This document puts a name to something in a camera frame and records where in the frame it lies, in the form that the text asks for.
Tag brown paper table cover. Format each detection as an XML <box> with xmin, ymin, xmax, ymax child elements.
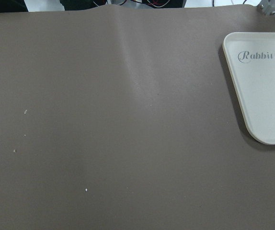
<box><xmin>0</xmin><ymin>5</ymin><xmax>275</xmax><ymax>230</ymax></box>

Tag cream rectangular tray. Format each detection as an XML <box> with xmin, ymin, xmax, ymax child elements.
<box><xmin>223</xmin><ymin>32</ymin><xmax>275</xmax><ymax>145</ymax></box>

